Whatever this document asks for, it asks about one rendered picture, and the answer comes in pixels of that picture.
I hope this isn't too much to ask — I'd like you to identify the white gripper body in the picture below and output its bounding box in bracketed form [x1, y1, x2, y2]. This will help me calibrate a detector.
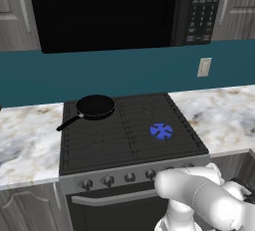
[203, 162, 224, 185]

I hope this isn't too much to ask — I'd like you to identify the blue burner flame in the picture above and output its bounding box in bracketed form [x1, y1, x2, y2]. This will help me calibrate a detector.
[148, 122, 174, 141]

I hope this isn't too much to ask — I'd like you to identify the black gas stove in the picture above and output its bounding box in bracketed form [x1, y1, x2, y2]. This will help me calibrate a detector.
[58, 92, 212, 231]

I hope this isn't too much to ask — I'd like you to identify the grey wood drawer front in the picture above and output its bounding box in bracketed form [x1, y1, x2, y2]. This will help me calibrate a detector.
[210, 150, 255, 189]

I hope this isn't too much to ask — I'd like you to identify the black oven door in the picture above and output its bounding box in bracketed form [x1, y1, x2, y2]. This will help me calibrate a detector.
[65, 181, 170, 231]

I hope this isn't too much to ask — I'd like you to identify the black frying pan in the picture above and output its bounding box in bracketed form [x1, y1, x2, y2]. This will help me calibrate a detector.
[56, 94, 117, 132]

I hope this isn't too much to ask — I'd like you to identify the grey wood cupboard door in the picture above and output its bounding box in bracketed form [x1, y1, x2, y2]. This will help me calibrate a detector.
[0, 0, 42, 53]
[211, 0, 255, 42]
[0, 182, 74, 231]

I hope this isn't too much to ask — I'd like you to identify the black microwave oven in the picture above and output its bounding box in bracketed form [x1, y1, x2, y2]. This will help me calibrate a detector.
[26, 0, 227, 55]

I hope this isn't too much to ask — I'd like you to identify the white wall outlet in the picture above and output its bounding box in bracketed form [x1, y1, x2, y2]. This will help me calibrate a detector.
[196, 57, 213, 79]

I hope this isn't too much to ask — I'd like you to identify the silver oven door handle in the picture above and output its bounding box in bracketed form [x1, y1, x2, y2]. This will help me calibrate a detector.
[70, 188, 158, 207]

